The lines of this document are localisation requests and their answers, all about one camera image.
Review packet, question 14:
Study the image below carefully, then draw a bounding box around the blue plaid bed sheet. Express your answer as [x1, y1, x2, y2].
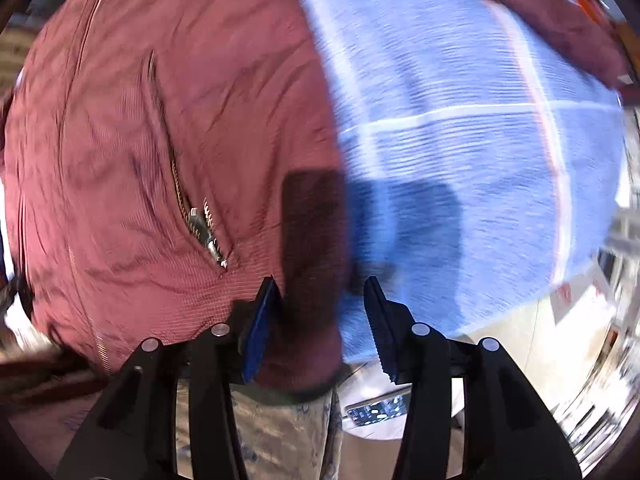
[285, 0, 626, 363]

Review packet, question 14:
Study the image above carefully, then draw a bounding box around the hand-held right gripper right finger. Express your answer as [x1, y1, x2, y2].
[363, 276, 583, 480]

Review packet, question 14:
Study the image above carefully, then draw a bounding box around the small electronic device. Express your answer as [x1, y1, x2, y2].
[345, 394, 417, 429]

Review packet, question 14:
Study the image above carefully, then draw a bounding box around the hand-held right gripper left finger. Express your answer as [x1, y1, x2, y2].
[55, 276, 281, 480]

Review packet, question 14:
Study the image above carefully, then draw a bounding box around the beige patterned cloth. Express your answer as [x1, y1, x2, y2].
[175, 375, 346, 480]

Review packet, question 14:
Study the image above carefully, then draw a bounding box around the maroon checked puffer jacket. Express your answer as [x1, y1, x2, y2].
[0, 0, 631, 411]

